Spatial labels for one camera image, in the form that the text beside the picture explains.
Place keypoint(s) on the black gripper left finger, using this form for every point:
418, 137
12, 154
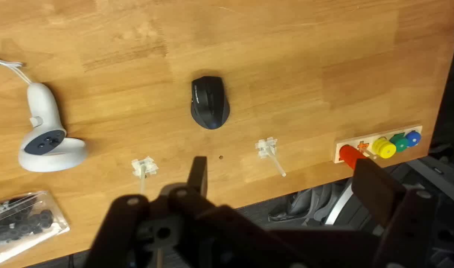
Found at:
198, 174

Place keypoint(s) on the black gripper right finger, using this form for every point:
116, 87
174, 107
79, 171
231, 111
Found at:
376, 190

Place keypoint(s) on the black computer mouse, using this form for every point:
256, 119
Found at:
210, 101

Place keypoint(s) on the red toy cylinder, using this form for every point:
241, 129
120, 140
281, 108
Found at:
350, 154

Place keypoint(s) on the plastic bag of black parts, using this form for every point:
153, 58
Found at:
22, 223

